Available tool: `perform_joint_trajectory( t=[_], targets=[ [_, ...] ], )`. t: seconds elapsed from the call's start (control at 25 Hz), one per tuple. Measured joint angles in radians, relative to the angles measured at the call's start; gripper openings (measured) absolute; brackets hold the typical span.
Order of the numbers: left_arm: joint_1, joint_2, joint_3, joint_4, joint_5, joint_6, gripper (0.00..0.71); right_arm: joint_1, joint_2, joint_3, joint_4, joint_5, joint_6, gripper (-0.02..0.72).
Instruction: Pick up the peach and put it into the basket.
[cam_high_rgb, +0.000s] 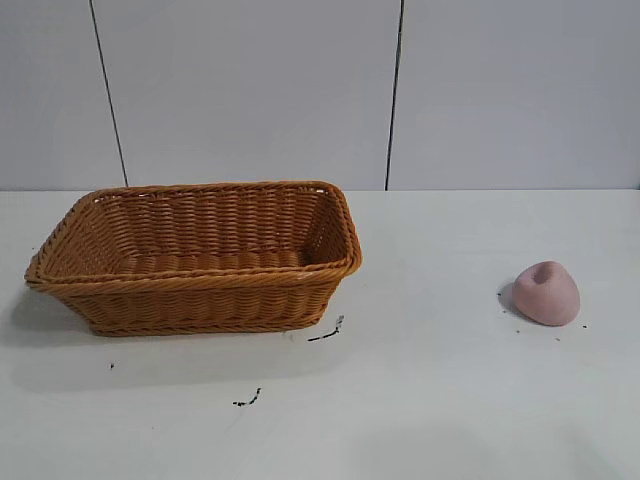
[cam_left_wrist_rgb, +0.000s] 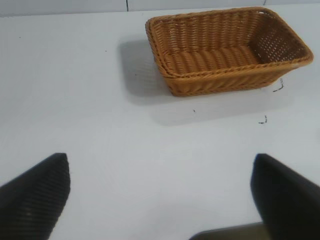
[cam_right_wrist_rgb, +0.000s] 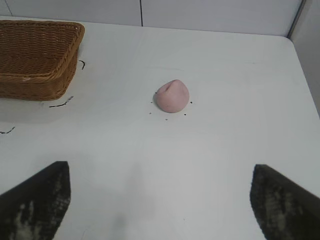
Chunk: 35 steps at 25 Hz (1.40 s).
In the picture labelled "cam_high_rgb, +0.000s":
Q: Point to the brown woven wicker basket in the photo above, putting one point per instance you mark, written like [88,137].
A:
[200,300]

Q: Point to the pink peach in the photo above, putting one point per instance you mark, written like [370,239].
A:
[547,300]

